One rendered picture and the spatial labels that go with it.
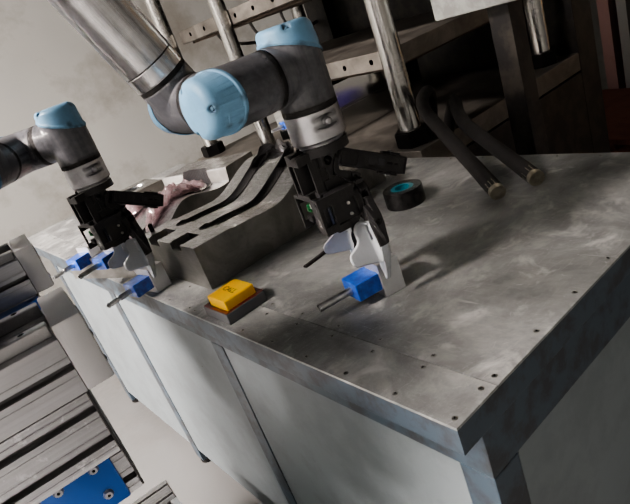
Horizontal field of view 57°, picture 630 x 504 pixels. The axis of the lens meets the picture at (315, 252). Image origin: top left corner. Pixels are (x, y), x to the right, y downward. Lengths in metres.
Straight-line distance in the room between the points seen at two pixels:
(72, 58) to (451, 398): 3.06
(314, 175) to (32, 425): 0.44
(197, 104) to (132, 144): 2.83
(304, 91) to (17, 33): 2.80
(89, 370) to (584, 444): 0.65
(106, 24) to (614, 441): 0.89
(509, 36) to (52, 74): 2.49
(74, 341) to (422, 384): 0.39
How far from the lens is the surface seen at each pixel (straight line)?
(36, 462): 0.75
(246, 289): 0.96
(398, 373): 0.69
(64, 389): 0.72
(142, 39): 0.77
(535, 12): 2.11
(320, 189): 0.77
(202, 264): 1.09
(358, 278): 0.84
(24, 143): 1.16
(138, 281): 1.20
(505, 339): 0.71
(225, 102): 0.67
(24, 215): 3.42
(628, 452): 1.04
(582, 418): 0.88
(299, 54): 0.73
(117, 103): 3.48
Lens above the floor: 1.21
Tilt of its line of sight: 22 degrees down
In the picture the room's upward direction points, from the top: 20 degrees counter-clockwise
